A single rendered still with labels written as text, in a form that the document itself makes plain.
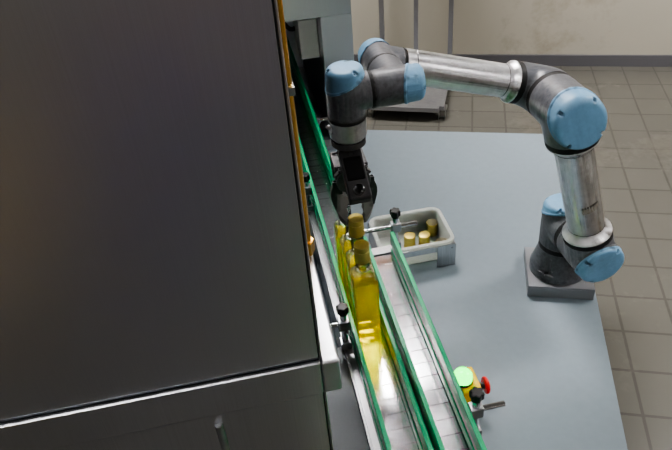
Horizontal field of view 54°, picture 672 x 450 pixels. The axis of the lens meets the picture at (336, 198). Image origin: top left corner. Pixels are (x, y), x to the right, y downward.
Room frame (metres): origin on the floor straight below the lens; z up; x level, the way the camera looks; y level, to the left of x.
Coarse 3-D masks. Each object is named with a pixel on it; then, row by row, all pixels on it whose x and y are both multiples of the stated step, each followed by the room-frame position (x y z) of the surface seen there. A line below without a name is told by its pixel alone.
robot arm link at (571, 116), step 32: (544, 96) 1.23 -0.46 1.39; (576, 96) 1.18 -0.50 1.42; (544, 128) 1.21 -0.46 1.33; (576, 128) 1.16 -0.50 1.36; (576, 160) 1.18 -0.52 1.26; (576, 192) 1.19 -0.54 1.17; (576, 224) 1.19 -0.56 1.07; (608, 224) 1.21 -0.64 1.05; (576, 256) 1.19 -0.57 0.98; (608, 256) 1.16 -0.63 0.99
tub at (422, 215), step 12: (384, 216) 1.59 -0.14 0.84; (408, 216) 1.59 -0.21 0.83; (420, 216) 1.60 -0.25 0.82; (432, 216) 1.60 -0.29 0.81; (408, 228) 1.59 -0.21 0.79; (420, 228) 1.59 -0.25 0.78; (444, 228) 1.52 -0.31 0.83; (384, 240) 1.56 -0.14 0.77; (432, 240) 1.54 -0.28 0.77; (444, 240) 1.45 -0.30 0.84
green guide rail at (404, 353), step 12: (384, 288) 1.15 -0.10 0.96; (384, 300) 1.12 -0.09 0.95; (396, 324) 1.03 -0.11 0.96; (396, 336) 1.01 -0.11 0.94; (408, 360) 0.93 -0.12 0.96; (408, 372) 0.93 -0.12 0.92; (420, 384) 0.86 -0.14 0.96; (420, 396) 0.83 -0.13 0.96; (420, 408) 0.84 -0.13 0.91; (432, 420) 0.78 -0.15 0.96; (432, 432) 0.76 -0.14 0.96; (432, 444) 0.76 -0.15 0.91
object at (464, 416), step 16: (400, 256) 1.26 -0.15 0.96; (400, 272) 1.26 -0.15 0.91; (416, 288) 1.14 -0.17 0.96; (416, 304) 1.13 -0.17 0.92; (432, 336) 1.00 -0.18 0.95; (432, 352) 0.99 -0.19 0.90; (448, 368) 0.90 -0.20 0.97; (448, 384) 0.90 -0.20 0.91; (464, 400) 0.81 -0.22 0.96; (464, 416) 0.79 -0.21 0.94; (464, 432) 0.79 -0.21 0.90; (480, 448) 0.71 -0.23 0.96
